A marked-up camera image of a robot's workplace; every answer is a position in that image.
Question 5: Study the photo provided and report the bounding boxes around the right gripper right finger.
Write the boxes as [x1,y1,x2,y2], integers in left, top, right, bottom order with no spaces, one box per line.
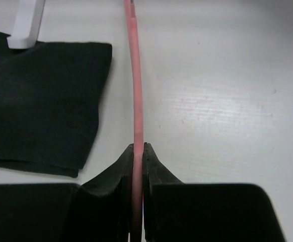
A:
[142,143,285,241]

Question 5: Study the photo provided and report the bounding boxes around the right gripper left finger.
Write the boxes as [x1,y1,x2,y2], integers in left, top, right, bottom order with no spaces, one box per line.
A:
[0,145,133,241]

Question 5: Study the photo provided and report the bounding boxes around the pink plastic hanger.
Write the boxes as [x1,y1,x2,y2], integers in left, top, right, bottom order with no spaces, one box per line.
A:
[124,1,144,241]

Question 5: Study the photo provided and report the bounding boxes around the black trousers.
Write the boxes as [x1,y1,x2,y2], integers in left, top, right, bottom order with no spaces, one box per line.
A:
[0,32,112,177]

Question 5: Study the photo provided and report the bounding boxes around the white metal clothes rack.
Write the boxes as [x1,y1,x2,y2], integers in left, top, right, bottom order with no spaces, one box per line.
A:
[7,0,46,49]

